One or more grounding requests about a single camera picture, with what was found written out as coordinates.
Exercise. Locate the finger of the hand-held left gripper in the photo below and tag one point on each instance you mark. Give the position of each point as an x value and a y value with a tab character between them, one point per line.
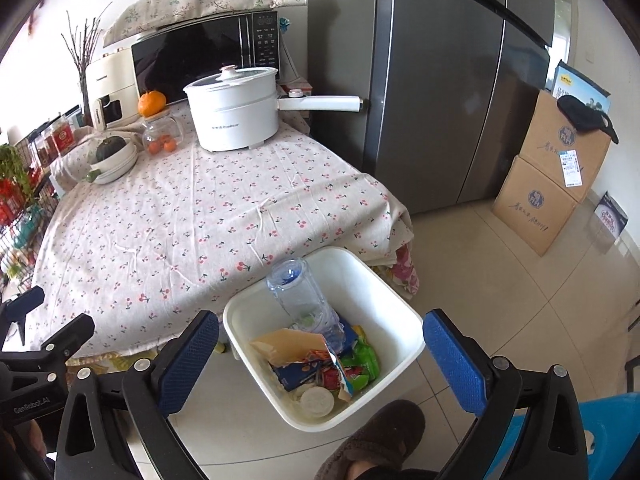
70	335
22	305

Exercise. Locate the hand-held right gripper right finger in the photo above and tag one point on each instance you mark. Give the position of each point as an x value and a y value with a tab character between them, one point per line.
455	360

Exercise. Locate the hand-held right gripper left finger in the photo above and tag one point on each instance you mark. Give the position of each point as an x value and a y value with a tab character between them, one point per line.
185	365

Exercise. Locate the green snack bag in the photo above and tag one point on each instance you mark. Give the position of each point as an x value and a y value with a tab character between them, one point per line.
367	360

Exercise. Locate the white plastic bin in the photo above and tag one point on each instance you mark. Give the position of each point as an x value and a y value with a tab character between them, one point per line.
380	305

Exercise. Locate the brown paper bag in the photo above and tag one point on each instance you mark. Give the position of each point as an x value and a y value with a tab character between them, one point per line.
285	345

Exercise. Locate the blue milk carton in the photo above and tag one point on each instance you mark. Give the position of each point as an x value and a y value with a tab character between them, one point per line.
290	375

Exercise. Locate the clear plastic cup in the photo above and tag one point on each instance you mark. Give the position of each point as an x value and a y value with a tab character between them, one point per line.
295	295

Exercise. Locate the pink floral cloth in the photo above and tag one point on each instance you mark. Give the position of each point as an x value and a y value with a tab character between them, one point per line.
405	275

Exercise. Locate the red packets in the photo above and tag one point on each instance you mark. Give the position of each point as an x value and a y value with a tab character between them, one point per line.
7	205

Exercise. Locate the brown fuzzy slipper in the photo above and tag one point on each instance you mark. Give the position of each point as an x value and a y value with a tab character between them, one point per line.
370	440

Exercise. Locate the green leafy vegetable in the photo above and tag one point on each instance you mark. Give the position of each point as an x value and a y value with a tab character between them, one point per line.
12	165

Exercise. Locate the cherry print tablecloth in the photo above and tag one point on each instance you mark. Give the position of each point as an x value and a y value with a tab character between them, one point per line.
175	220

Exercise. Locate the blue plastic stool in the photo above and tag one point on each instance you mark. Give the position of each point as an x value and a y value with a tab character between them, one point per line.
597	435

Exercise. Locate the brown cardboard box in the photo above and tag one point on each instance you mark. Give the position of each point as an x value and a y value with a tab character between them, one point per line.
550	145
535	210

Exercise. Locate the green squash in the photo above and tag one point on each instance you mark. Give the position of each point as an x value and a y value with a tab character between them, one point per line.
107	147

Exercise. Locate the small orange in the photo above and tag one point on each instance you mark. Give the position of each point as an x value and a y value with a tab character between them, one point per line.
155	147
169	145

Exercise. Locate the blue white paper bag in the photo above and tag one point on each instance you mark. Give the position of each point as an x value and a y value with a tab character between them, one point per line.
610	217

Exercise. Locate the glass jar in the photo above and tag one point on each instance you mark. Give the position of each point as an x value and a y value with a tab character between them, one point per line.
170	130

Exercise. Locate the large orange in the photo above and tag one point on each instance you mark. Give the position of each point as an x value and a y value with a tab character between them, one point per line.
151	104

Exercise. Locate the cream air fryer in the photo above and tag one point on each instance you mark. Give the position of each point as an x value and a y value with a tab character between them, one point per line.
115	80

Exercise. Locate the white electric pot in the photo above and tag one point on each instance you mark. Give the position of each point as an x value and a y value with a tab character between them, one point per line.
230	120

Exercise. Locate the dry branches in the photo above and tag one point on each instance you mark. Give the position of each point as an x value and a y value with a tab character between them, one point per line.
82	55

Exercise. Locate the grey refrigerator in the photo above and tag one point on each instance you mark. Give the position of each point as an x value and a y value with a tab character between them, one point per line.
425	85

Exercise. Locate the black cap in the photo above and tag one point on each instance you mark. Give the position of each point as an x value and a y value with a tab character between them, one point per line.
582	112

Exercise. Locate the glass pot lid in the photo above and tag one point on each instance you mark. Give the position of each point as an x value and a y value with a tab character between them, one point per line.
235	80

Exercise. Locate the blue printed box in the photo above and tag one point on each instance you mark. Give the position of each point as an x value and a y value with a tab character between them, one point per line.
580	85

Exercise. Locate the black microwave oven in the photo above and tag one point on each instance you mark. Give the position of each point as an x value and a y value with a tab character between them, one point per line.
200	45

